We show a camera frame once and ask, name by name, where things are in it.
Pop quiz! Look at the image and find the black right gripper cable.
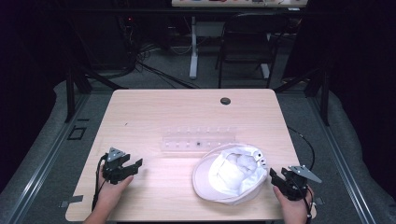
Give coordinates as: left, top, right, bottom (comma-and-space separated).
287, 125, 316, 224

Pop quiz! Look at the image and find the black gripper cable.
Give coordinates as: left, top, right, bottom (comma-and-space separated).
91, 154, 109, 213
287, 125, 316, 224

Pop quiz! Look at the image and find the white desk leg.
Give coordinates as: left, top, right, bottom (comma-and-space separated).
189, 15, 200, 80

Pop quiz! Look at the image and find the black chair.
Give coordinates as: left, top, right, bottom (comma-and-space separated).
215, 11, 289, 90

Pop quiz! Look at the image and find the black metal stand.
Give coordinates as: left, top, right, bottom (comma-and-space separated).
273, 64, 332, 127
63, 60, 129, 124

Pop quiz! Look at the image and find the white cap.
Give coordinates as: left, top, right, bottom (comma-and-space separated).
191, 143, 270, 206

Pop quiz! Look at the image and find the white desk foot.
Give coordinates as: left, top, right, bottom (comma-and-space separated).
260, 63, 271, 80

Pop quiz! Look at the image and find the clear acrylic rack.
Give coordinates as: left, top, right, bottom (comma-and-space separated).
161, 125, 237, 154

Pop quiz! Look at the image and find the aluminium floor rail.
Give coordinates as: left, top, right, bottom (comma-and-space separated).
306, 92, 377, 224
5, 92, 92, 224

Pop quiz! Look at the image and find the person's left hand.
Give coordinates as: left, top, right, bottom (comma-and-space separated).
92, 173, 134, 217

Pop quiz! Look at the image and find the person's right hand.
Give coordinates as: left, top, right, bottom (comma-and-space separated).
272, 185, 316, 222

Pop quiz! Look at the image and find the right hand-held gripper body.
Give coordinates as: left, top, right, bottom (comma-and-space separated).
279, 164, 323, 202

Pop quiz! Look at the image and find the bundle of black floor cables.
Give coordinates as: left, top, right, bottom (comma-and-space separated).
117, 15, 202, 91

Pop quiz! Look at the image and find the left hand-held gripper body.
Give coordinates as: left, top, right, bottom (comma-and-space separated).
102, 147, 133, 186

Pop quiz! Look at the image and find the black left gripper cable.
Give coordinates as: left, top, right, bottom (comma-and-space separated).
91, 154, 109, 213

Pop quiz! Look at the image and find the grey tape strip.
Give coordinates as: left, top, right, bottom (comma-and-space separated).
58, 194, 85, 209

